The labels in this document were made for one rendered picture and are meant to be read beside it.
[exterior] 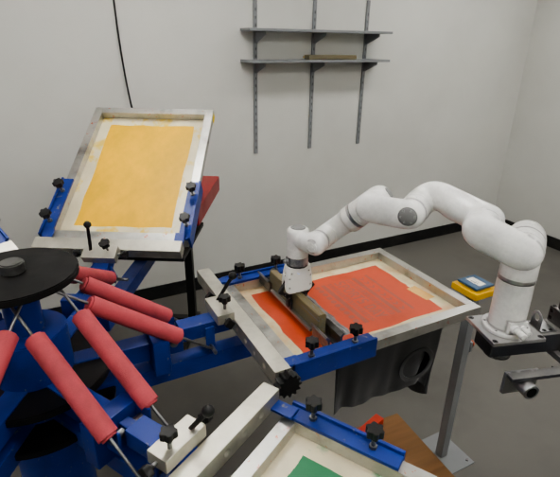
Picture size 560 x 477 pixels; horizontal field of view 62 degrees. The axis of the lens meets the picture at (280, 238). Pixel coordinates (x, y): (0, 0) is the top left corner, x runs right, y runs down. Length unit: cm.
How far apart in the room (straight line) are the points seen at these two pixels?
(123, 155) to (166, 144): 20
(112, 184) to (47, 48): 128
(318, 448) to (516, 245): 69
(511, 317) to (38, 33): 285
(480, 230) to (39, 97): 269
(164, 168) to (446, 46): 312
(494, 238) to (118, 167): 162
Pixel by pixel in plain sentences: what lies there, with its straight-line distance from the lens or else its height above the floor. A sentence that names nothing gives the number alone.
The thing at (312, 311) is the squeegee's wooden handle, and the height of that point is 105.
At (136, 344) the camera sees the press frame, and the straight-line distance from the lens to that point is 151.
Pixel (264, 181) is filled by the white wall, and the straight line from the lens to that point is 375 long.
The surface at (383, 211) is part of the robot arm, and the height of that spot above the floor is 145.
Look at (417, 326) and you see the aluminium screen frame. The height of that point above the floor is 99.
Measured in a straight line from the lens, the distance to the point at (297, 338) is 159.
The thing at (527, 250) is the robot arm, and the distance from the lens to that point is 125.
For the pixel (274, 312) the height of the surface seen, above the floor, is 96.
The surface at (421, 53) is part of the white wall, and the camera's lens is 445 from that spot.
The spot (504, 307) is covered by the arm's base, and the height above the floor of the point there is 122.
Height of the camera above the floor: 187
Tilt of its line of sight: 23 degrees down
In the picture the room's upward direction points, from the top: 1 degrees clockwise
